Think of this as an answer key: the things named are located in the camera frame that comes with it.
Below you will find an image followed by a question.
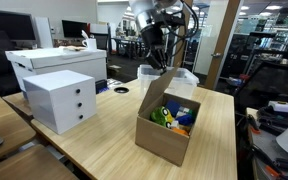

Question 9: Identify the clear plastic lidded container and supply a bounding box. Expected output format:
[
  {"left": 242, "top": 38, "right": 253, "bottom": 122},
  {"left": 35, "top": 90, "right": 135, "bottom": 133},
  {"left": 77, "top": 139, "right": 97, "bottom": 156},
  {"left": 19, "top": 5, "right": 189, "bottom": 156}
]
[{"left": 137, "top": 64, "right": 200, "bottom": 100}]

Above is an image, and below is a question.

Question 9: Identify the grey white toy block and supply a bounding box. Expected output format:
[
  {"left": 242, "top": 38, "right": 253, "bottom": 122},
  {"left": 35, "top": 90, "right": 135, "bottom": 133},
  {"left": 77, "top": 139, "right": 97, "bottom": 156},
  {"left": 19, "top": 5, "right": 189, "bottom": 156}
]
[{"left": 176, "top": 105, "right": 193, "bottom": 117}]

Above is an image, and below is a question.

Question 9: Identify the small black desk monitor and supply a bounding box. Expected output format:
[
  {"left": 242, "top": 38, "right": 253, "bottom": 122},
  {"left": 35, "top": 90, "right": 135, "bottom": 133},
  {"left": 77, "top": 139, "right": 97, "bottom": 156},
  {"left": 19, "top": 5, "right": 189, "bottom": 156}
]
[{"left": 61, "top": 19, "right": 89, "bottom": 39}]

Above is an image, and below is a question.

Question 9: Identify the orange toy piece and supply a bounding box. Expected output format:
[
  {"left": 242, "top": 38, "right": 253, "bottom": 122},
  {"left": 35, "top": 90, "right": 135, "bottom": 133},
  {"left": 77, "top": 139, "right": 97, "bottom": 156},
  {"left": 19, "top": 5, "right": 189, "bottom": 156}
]
[{"left": 172, "top": 127, "right": 190, "bottom": 137}]

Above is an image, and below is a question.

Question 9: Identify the blue square toy block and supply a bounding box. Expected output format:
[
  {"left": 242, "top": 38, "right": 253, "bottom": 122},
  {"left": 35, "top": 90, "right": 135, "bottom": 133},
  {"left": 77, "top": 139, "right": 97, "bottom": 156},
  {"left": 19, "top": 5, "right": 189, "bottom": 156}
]
[{"left": 165, "top": 99, "right": 182, "bottom": 118}]

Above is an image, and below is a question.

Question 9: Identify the large white storage box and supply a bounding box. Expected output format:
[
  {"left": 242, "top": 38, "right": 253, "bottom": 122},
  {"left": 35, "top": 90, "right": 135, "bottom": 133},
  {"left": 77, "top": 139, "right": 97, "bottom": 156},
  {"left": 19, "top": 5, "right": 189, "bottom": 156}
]
[{"left": 4, "top": 47, "right": 108, "bottom": 93}]

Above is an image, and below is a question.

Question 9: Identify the black mesh office chair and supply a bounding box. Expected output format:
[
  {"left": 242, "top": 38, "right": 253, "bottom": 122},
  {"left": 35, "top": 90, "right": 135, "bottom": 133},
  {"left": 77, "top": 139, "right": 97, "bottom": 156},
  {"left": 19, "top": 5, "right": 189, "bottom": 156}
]
[{"left": 233, "top": 61, "right": 288, "bottom": 116}]

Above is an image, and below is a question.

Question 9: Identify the large black desk monitor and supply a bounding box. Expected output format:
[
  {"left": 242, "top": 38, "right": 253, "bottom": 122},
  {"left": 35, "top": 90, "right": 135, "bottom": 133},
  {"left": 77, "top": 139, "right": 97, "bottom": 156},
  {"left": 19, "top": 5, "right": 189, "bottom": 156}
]
[{"left": 0, "top": 9, "right": 37, "bottom": 43}]

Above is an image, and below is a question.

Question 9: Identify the black padded office chair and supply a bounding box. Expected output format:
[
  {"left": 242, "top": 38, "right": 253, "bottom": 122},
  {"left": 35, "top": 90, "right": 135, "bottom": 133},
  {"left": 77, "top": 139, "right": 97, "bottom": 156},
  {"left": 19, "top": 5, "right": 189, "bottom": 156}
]
[{"left": 0, "top": 31, "right": 22, "bottom": 98}]

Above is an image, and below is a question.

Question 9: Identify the white three-drawer cabinet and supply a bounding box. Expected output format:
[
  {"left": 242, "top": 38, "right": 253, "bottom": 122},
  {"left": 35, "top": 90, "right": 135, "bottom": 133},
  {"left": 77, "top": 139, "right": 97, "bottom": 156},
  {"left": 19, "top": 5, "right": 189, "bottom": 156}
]
[{"left": 22, "top": 69, "right": 97, "bottom": 136}]

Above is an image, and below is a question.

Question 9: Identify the white upright panel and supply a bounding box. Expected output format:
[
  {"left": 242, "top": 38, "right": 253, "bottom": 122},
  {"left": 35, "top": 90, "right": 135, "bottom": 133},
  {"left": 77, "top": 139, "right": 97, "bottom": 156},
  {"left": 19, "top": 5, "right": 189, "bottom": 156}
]
[{"left": 33, "top": 16, "right": 54, "bottom": 50}]

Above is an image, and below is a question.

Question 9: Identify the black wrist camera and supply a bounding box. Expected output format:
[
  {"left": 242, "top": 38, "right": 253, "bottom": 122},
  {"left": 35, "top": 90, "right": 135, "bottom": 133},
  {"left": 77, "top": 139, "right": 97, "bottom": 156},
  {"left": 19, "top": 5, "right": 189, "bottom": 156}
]
[{"left": 166, "top": 12, "right": 187, "bottom": 30}]

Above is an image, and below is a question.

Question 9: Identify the dark blue toy piece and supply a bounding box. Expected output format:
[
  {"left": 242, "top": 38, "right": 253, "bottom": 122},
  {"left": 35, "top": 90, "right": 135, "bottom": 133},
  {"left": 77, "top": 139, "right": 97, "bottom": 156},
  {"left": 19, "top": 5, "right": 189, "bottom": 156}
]
[{"left": 175, "top": 113, "right": 194, "bottom": 127}]

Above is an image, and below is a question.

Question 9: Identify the white flat device box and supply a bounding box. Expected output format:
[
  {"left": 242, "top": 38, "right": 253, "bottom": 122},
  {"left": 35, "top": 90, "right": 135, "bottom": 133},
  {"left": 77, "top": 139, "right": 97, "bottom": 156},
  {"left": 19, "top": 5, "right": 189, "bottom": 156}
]
[{"left": 268, "top": 100, "right": 288, "bottom": 114}]

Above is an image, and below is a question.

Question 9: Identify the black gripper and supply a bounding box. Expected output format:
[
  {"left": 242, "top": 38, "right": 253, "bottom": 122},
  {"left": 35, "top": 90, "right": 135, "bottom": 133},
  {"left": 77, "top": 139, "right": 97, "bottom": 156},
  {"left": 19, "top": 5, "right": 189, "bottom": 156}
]
[{"left": 139, "top": 24, "right": 169, "bottom": 75}]

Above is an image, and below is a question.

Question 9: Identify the brown cardboard box with lid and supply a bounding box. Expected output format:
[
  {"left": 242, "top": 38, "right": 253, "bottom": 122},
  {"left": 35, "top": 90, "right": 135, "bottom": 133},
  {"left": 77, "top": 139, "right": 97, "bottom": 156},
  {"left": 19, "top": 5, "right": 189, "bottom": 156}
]
[{"left": 134, "top": 66, "right": 202, "bottom": 167}]

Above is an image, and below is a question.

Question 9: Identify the white mug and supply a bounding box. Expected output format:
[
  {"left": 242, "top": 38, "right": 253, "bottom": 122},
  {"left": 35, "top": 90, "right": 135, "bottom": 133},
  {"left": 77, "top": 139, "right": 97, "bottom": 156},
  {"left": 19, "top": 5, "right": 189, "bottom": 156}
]
[{"left": 81, "top": 38, "right": 98, "bottom": 52}]

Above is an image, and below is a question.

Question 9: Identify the green plush toy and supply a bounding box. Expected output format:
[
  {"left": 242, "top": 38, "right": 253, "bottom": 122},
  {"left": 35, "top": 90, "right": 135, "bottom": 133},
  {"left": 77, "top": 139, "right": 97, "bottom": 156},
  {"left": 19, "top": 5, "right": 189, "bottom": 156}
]
[{"left": 149, "top": 105, "right": 174, "bottom": 129}]

